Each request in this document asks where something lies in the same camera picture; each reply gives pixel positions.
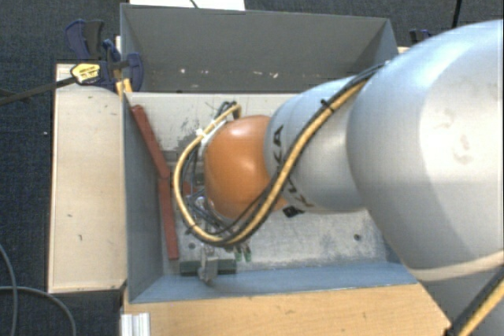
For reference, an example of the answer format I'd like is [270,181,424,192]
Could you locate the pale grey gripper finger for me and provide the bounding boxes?
[198,246,209,277]
[205,257,220,286]

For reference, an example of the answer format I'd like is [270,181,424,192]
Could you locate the red-brown flat block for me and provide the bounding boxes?
[129,104,172,179]
[157,173,181,262]

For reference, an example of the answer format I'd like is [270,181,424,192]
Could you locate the pale wood board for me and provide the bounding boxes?
[46,62,128,294]

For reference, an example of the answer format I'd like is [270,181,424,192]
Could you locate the grey metal bin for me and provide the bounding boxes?
[119,2,419,305]

